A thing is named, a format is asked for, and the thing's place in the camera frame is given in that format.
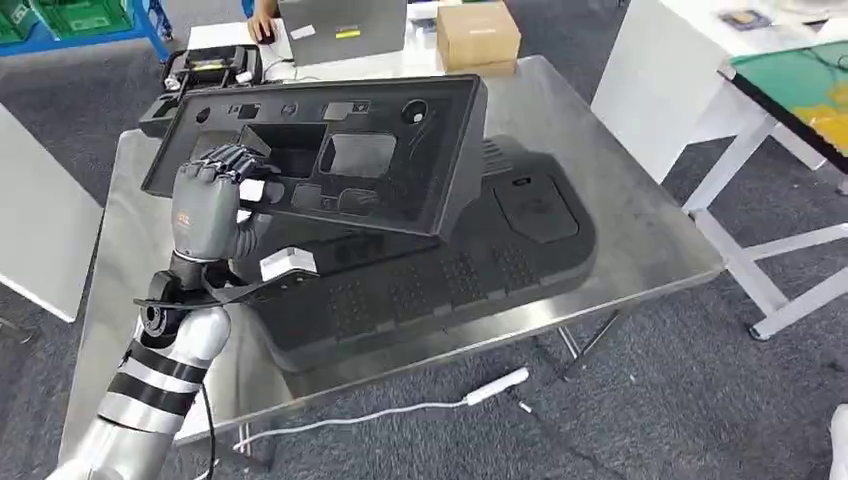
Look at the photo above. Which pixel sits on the white board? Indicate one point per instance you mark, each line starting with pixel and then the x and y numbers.
pixel 40 212

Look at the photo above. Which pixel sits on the person's hand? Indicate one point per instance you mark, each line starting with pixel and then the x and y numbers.
pixel 260 26

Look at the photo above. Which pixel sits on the large black moulded panel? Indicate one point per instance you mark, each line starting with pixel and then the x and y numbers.
pixel 464 278

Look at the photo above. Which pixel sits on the brown cardboard box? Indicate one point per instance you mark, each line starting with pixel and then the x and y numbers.
pixel 477 36

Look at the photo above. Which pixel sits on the dark card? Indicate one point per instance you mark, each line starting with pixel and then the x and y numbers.
pixel 745 18

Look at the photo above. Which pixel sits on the stainless steel table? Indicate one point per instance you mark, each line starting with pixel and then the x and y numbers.
pixel 649 225

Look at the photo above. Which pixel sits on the yellow sheet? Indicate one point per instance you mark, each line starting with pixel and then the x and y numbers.
pixel 828 122

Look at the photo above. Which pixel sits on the white power strip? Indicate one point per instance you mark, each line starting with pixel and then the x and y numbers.
pixel 497 387

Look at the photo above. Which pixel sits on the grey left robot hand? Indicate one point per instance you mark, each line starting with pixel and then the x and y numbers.
pixel 205 212

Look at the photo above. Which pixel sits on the grey laptop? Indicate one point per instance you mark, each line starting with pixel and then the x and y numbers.
pixel 344 30

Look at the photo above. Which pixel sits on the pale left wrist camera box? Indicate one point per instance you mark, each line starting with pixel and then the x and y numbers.
pixel 288 263

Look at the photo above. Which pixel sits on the white rounded object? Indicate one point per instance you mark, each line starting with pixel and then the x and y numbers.
pixel 840 444

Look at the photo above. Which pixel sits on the green plastic crate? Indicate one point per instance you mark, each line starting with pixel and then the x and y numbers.
pixel 13 23
pixel 83 16

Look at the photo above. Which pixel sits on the blue steel rack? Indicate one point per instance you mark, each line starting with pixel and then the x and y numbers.
pixel 99 40

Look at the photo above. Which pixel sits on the black equipment case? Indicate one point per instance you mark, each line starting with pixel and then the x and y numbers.
pixel 212 66

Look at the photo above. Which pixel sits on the white desk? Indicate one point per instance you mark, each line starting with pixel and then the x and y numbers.
pixel 656 86
pixel 218 36

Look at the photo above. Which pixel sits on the black plastic panel with cut-outs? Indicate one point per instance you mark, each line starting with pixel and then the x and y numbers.
pixel 430 152

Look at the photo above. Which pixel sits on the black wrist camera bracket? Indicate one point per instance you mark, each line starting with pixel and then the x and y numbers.
pixel 225 297

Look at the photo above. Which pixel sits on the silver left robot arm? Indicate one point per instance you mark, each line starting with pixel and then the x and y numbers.
pixel 159 391

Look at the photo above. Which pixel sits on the green table mat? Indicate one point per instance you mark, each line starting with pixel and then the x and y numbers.
pixel 782 79

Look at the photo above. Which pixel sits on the white-legged table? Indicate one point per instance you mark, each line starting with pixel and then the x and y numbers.
pixel 735 218

